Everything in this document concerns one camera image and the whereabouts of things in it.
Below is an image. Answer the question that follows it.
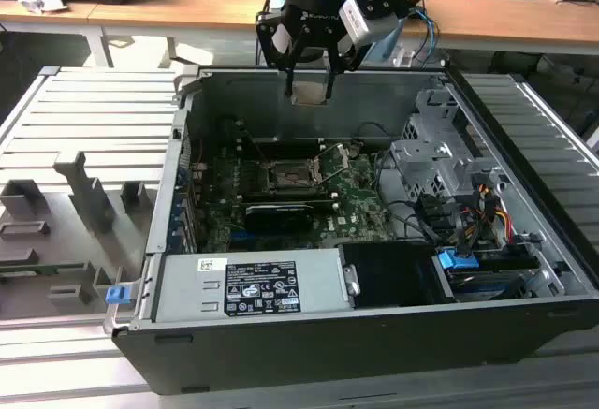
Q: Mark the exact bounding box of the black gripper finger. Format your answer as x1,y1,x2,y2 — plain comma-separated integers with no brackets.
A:
325,29,364,100
256,8,300,97

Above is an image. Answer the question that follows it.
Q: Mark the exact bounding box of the silver CPU plate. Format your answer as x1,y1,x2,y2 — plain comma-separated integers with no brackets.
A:
289,81,329,107

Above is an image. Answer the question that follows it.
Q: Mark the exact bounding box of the thin wire locking lever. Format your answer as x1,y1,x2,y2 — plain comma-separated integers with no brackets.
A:
253,139,271,168

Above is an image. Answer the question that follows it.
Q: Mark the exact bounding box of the black RAM slot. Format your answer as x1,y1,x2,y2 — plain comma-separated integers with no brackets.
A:
247,135,325,160
241,187,331,205

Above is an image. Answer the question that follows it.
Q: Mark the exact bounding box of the wooden desk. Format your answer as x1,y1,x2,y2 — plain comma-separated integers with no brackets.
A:
87,0,599,57
0,0,110,69

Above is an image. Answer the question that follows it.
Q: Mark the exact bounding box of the silver metal disk bay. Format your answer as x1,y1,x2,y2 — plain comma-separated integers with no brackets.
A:
389,88,512,205

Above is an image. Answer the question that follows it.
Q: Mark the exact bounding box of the green motherboard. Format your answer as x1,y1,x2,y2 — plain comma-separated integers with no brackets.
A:
191,113,395,254

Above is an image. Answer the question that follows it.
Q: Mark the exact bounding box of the black graphics card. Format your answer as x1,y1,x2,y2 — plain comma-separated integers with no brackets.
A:
244,201,314,236

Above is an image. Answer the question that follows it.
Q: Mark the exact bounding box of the blue disk carrier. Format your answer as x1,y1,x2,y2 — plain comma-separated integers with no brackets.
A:
436,249,481,271

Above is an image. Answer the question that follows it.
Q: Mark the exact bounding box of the grey power supply unit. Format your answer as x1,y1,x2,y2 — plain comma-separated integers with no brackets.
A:
153,248,353,325

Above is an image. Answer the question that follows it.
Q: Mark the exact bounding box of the grey parts rack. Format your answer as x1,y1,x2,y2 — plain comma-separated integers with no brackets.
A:
0,150,158,322

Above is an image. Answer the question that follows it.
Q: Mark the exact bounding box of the disk drive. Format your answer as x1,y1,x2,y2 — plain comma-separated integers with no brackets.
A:
442,266,540,301

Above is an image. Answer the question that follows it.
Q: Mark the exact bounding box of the blue plastic latch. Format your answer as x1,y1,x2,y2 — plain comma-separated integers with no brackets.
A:
106,285,132,307

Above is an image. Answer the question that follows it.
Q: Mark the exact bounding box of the black open PC case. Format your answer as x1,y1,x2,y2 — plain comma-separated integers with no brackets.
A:
111,65,599,396

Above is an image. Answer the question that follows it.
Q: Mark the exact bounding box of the green RAM stick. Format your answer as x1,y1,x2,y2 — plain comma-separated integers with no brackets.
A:
0,262,88,276

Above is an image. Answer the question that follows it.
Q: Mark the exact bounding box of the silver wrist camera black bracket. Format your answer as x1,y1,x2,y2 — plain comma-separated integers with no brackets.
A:
339,0,409,49

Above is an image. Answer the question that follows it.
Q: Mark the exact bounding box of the black wire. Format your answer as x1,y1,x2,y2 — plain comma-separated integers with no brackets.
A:
373,151,444,244
357,120,395,142

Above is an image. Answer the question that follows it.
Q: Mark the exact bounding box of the blue cable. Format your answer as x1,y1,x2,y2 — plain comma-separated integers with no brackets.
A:
410,5,440,63

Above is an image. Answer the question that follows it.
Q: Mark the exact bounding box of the black wire plug cluster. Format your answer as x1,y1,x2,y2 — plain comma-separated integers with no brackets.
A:
417,192,459,236

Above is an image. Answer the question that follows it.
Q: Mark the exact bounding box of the coloured wire bundle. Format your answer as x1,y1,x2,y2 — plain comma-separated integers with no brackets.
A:
448,183,516,247

